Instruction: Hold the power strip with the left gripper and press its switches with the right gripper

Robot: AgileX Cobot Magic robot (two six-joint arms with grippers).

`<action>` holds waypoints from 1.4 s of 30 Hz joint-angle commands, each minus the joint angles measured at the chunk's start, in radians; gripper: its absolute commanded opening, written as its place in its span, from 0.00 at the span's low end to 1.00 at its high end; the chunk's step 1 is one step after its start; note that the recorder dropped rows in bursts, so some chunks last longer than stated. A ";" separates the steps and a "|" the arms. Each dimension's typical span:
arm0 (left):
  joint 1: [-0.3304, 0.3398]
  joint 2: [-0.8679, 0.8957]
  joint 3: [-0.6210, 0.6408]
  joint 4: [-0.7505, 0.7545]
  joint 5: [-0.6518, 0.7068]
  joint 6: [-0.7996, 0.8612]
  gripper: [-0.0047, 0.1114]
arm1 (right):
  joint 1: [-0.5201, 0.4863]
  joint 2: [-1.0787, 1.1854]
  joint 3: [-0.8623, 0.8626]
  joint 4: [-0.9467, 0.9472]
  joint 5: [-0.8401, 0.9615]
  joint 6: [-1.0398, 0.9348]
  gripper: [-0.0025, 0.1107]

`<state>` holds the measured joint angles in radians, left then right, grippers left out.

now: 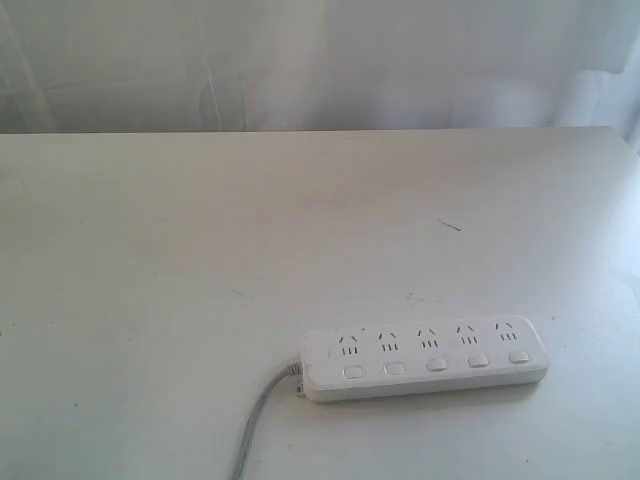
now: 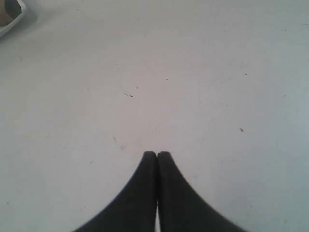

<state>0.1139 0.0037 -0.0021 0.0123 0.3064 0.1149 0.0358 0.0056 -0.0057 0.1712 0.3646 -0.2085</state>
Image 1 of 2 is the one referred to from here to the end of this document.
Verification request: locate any grey cable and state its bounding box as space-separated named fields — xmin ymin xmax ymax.
xmin=229 ymin=362 xmax=305 ymax=480

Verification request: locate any white five-outlet power strip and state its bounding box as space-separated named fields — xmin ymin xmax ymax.
xmin=300 ymin=315 xmax=549 ymax=403

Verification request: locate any white sheer curtain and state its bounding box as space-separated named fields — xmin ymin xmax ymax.
xmin=1 ymin=1 xmax=639 ymax=147

